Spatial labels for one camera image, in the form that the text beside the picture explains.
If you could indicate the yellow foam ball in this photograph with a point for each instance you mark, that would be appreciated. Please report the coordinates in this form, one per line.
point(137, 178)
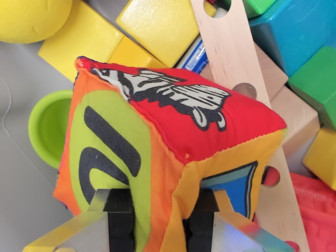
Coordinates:
point(29, 18)

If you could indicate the red embossed soft cube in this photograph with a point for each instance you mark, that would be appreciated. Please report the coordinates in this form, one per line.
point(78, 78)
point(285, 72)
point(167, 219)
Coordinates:
point(317, 210)

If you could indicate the wooden strip with holes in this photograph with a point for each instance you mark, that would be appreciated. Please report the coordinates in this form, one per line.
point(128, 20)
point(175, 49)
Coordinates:
point(231, 50)

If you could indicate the natural wooden block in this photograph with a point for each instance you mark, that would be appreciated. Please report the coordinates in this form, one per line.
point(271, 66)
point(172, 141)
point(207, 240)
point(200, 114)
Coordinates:
point(296, 120)
point(273, 73)

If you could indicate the green wooden cube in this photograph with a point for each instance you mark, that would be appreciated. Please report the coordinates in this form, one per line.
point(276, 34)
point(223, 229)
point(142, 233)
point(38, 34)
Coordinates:
point(317, 78)

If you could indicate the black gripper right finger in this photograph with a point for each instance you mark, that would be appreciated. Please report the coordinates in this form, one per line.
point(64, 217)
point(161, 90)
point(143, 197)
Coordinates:
point(202, 231)

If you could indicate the yellow wooden cube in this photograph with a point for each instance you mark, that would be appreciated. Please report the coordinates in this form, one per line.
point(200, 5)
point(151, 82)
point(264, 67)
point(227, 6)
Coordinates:
point(323, 157)

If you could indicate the lime green plastic cup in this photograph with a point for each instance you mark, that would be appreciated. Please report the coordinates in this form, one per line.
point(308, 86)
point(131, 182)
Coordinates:
point(47, 126)

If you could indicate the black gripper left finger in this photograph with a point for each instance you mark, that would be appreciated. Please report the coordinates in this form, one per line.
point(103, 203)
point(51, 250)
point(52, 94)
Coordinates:
point(118, 225)

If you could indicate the white and blue printed item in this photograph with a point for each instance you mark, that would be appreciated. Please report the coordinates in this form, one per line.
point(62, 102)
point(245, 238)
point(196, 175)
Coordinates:
point(195, 59)

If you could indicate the large teal wooden block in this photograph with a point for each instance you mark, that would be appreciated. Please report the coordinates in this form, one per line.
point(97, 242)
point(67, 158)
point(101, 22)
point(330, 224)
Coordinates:
point(296, 29)

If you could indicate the yellow wooden block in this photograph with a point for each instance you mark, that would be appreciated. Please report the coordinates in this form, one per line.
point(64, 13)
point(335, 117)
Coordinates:
point(160, 26)
point(84, 39)

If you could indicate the fabric cube with zebra print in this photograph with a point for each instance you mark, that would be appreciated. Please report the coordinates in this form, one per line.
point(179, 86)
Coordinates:
point(183, 126)

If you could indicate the green wooden block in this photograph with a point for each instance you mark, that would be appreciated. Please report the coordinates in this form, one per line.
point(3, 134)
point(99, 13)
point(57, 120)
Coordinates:
point(258, 6)

